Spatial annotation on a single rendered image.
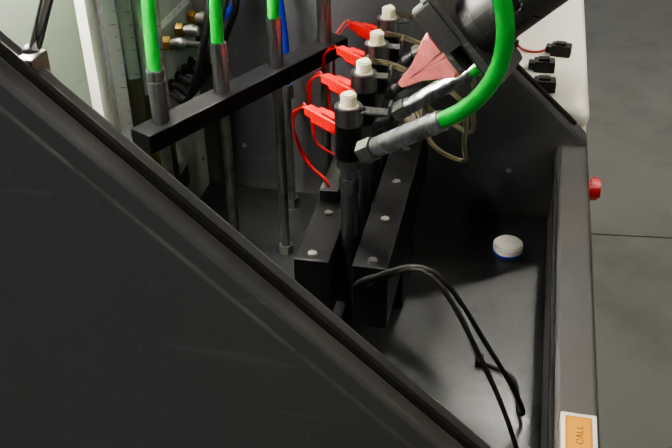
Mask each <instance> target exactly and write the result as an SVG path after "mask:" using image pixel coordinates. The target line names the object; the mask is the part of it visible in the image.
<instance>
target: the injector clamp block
mask: <svg viewBox="0 0 672 448"><path fill-rule="evenodd" d="M427 163H428V141H427V140H426V139H424V140H421V141H418V142H416V143H413V144H411V145H408V146H406V147H403V148H401V149H399V150H397V151H395V152H392V153H390V154H389V156H388V159H387V162H386V165H385V168H384V171H383V174H382V177H381V180H380V183H379V186H378V189H377V192H376V195H375V198H374V201H373V204H372V207H371V210H370V213H369V216H368V219H367V222H366V225H365V228H364V231H363V234H362V237H361V238H358V249H357V252H356V255H355V258H354V261H353V264H352V280H347V279H345V278H343V277H342V254H341V196H340V198H339V201H338V202H337V203H335V202H325V201H320V198H319V201H318V203H317V205H316V208H315V210H314V212H313V215H312V217H311V219H310V222H309V224H308V226H307V229H306V231H305V233H304V236H303V238H302V240H301V243H300V245H299V247H298V250H297V252H296V254H295V257H294V259H293V260H294V279H295V280H296V281H297V282H298V283H299V284H300V285H302V286H303V287H304V288H305V289H306V290H307V291H309V292H310V293H311V294H312V295H313V296H315V297H316V298H317V299H318V300H319V301H320V302H322V303H323V304H324V305H325V306H326V307H327V308H329V309H330V310H331V311H332V312H333V310H334V307H335V304H336V301H342V302H350V303H352V324H353V325H360V326H368V327H375V328H383V329H386V328H387V325H388V321H389V317H390V313H391V309H392V308H397V309H402V306H403V302H404V298H405V294H406V290H407V286H408V281H409V277H410V273H411V272H406V273H401V274H398V275H395V276H392V277H390V278H387V279H384V280H381V281H377V282H374V283H372V285H371V286H370V287H368V288H365V287H364V286H365V284H366V283H367V282H368V281H365V282H363V283H361V284H360V285H359V286H357V287H354V286H353V284H354V283H355V282H356V281H358V280H359V279H360V278H362V277H365V276H368V275H372V274H376V273H379V272H382V271H384V270H387V269H390V268H393V267H397V266H401V265H406V264H413V257H414V232H415V215H416V211H417V207H418V203H419V200H420V196H421V192H422V188H423V184H424V180H425V176H426V172H427Z"/></svg>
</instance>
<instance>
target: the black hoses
mask: <svg viewBox="0 0 672 448"><path fill-rule="evenodd" d="M228 1H229V0H222V16H223V23H224V18H225V14H226V10H227V6H228ZM238 11H239V0H232V9H231V13H230V16H229V19H228V21H227V24H226V27H225V29H224V32H223V33H224V40H225V41H226V44H227V41H228V39H229V36H230V33H231V30H232V28H233V25H234V23H235V20H236V18H237V15H238ZM210 41H211V33H210V19H209V0H206V7H205V15H204V22H203V29H202V34H201V40H200V42H198V41H194V40H189V41H186V43H185V46H186V48H196V49H198V55H197V60H193V57H191V56H190V57H189V58H188V61H187V64H182V67H181V72H180V71H176V73H175V82H174V79H169V81H168V86H169V94H170V98H172V99H173V100H174V101H175V102H177V103H178V104H180V105H181V104H183V103H185V102H187V101H189V100H191V99H193V97H194V96H195V95H196V94H197V93H198V91H199V90H200V89H201V88H202V87H203V85H204V84H205V82H206V80H207V78H209V77H210V76H211V75H212V66H211V61H210V60H211V57H210V45H209V42H210ZM187 65H188V67H187ZM193 66H195V68H194V69H193V68H192V67H193ZM228 70H229V81H230V80H232V79H235V75H234V72H233V70H232V69H231V68H230V67H229V66H228ZM186 74H191V75H193V76H192V80H191V79H190V78H189V77H188V76H186ZM180 81H183V82H185V83H186V84H187V85H188V86H189V90H187V89H186V88H185V87H184V86H183V85H182V84H180ZM174 89H177V90H178V91H179V92H181V93H182V94H183V95H184V96H186V97H185V98H184V99H183V98H181V97H180V96H179V95H178V94H176V93H175V92H173V90H174Z"/></svg>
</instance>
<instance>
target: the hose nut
mask: <svg viewBox="0 0 672 448"><path fill-rule="evenodd" d="M371 138H373V137H367V138H365V139H362V140H360V141H358V142H357V144H356V147H355V150H354V152H355V154H356V156H357V158H358V159H359V161H360V162H361V163H371V162H373V161H376V160H378V159H381V156H380V157H376V156H374V155H373V154H372V153H371V152H370V150H369V140H370V139H371Z"/></svg>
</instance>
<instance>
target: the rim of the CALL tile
mask: <svg viewBox="0 0 672 448"><path fill-rule="evenodd" d="M566 415H571V416H578V417H585V418H592V430H593V448H598V436H597V417H596V416H591V415H584V414H577V413H570V412H563V411H561V414H560V448H565V416H566Z"/></svg>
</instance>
